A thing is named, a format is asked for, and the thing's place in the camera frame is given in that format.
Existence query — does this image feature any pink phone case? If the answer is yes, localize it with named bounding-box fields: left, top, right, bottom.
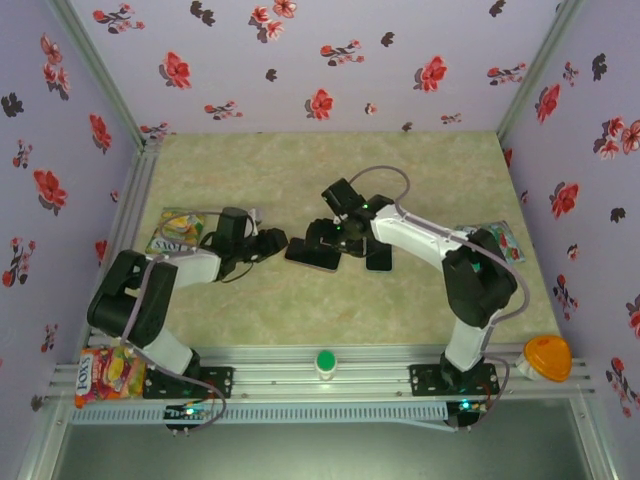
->
left=284, top=238, right=343, bottom=275

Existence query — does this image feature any black phone with bluish edge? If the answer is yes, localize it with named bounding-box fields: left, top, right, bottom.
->
left=365, top=243, right=395, bottom=274

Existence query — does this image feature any green yellow candy bag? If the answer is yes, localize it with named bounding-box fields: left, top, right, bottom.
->
left=144, top=207, right=208, bottom=254

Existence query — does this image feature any green push button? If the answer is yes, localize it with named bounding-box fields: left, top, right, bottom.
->
left=313, top=349, right=340, bottom=382

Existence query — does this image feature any teal candy bag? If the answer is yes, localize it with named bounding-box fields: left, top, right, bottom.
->
left=453, top=221, right=527, bottom=266

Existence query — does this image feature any controller board with green light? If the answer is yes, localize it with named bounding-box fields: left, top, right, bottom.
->
left=446, top=398, right=490, bottom=432
left=163, top=402, right=214, bottom=432

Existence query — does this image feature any red orange candy bag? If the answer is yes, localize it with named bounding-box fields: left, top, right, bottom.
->
left=73, top=344, right=149, bottom=410

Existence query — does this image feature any orange lidded container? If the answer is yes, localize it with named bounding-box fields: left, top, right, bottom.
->
left=516, top=335, right=573, bottom=385

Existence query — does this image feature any grey right arm cable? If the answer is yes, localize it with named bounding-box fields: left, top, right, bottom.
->
left=348, top=165, right=532, bottom=434

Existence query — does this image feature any aluminium side rail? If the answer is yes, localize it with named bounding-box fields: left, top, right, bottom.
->
left=88, top=138, right=162, bottom=349

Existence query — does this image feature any wide aluminium frame rail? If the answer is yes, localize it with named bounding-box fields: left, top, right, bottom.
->
left=48, top=343, right=599, bottom=401

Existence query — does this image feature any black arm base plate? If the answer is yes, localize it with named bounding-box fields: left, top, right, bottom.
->
left=408, top=363, right=501, bottom=398
left=143, top=363, right=236, bottom=400

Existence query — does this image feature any white slotted cable duct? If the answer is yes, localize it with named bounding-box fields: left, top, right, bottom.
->
left=68, top=402, right=450, bottom=427

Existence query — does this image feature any aluminium corner post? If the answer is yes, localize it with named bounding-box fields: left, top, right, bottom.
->
left=496, top=0, right=585, bottom=144
left=45, top=0, right=151, bottom=147

